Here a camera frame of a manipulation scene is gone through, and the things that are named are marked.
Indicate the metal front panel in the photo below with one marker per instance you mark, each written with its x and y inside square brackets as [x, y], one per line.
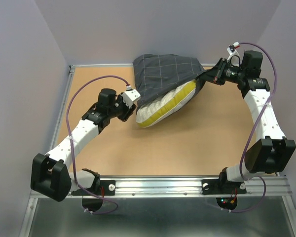
[158, 217]

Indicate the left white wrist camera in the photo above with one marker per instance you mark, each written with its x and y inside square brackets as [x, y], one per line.
[130, 96]

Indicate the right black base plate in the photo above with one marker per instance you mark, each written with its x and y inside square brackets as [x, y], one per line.
[215, 187]

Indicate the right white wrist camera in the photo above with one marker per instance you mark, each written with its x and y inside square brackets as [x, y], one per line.
[232, 50]

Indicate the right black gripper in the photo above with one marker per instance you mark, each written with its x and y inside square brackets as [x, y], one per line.
[216, 74]

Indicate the dark grey checked pillowcase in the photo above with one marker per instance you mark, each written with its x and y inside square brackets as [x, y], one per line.
[156, 75]

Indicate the white pillow yellow edge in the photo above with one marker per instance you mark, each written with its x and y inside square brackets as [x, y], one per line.
[164, 106]

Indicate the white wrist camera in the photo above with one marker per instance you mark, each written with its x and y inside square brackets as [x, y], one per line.
[130, 96]
[232, 50]

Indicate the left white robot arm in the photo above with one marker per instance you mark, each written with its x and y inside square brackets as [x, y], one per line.
[50, 175]

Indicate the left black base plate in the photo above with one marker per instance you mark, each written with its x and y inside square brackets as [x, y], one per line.
[103, 188]

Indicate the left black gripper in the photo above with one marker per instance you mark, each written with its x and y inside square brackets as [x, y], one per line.
[128, 111]

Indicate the aluminium frame rail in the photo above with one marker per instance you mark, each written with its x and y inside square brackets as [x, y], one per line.
[174, 155]

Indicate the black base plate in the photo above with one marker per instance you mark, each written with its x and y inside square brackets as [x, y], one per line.
[215, 187]
[103, 188]

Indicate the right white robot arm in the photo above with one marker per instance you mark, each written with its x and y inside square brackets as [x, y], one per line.
[272, 149]

